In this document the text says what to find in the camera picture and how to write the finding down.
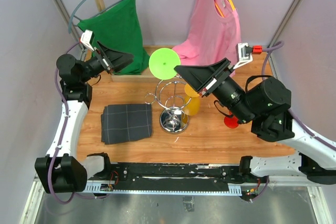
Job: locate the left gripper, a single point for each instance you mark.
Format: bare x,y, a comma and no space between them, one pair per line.
118,60

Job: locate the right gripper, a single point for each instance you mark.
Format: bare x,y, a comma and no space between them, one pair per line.
200,76

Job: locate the green wine glass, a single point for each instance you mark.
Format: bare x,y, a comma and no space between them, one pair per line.
162,63

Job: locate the red wine glass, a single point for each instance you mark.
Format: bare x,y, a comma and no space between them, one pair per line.
231,121

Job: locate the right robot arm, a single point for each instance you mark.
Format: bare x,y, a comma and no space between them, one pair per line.
267,107

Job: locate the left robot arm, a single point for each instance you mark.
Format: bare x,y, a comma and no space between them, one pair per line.
59,171

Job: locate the chrome wine glass rack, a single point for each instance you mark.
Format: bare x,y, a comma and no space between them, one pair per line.
173,119

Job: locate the green t-shirt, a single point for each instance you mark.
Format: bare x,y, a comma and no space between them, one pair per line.
119,29

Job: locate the pink t-shirt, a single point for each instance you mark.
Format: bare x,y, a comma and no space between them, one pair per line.
211,38

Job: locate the dark grey checked cloth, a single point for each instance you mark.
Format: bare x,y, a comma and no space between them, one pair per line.
122,123

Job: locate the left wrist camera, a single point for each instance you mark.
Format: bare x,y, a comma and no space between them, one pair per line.
87,38

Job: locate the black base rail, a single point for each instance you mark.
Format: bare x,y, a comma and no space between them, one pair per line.
170,178

